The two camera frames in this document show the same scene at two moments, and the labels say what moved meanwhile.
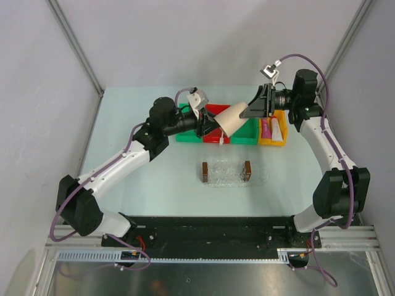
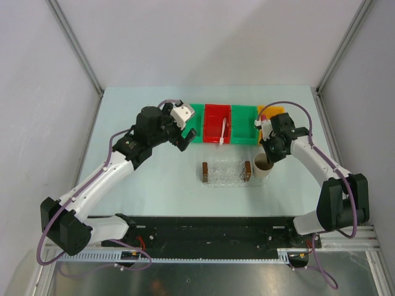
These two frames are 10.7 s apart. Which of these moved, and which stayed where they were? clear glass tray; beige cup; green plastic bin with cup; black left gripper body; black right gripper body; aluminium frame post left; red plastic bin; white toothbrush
Moved: black left gripper body; beige cup; black right gripper body
Stayed: white toothbrush; red plastic bin; clear glass tray; aluminium frame post left; green plastic bin with cup
